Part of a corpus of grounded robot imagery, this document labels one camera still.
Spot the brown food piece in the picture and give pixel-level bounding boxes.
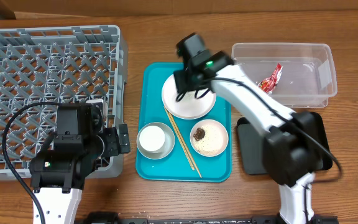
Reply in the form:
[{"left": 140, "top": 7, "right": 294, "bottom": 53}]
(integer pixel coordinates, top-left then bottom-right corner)
[{"left": 193, "top": 128, "right": 206, "bottom": 141}]

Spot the small pink bowl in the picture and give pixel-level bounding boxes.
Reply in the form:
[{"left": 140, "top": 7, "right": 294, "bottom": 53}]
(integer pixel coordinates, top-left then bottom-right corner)
[{"left": 190, "top": 119, "right": 229, "bottom": 157}]

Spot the red snack wrapper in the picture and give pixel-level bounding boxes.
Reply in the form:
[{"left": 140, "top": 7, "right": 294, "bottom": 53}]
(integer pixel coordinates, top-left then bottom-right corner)
[{"left": 258, "top": 63, "right": 283, "bottom": 95}]

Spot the white paper cup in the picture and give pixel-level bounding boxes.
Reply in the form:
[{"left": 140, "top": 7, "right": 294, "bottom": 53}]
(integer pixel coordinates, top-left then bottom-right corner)
[{"left": 139, "top": 125, "right": 165, "bottom": 153}]

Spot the pile of white rice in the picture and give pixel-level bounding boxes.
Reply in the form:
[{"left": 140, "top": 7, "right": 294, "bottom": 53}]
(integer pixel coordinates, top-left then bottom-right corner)
[{"left": 193, "top": 124, "right": 223, "bottom": 155}]

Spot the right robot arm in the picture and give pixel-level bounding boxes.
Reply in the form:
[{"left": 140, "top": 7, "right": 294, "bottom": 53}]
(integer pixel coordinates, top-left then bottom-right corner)
[{"left": 174, "top": 33, "right": 326, "bottom": 223}]

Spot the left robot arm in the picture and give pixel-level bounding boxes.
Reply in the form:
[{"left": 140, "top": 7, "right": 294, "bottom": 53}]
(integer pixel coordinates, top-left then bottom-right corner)
[{"left": 30, "top": 103, "right": 131, "bottom": 223}]

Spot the grey dishwasher rack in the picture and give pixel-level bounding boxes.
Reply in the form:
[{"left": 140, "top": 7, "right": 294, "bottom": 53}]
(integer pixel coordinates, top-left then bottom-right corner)
[{"left": 0, "top": 25, "right": 127, "bottom": 181}]

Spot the large pink plate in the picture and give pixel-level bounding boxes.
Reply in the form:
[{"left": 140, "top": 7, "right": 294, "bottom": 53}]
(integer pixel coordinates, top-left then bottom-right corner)
[{"left": 162, "top": 75, "right": 216, "bottom": 119}]

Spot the wooden chopstick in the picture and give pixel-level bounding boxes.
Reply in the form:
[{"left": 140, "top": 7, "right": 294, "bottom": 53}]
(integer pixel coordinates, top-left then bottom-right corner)
[
  {"left": 163, "top": 107, "right": 195, "bottom": 170},
  {"left": 176, "top": 123, "right": 202, "bottom": 178}
]

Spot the teal serving tray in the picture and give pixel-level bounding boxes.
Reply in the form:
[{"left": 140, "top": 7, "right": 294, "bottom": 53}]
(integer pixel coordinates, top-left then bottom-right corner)
[{"left": 135, "top": 63, "right": 232, "bottom": 182}]

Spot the black tray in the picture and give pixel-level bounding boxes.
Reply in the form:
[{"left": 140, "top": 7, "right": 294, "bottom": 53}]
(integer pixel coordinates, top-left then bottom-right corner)
[{"left": 236, "top": 112, "right": 334, "bottom": 176}]

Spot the clear plastic bin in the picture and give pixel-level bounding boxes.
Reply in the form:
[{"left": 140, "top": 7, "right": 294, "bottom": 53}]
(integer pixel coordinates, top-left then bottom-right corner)
[{"left": 232, "top": 43, "right": 337, "bottom": 108}]

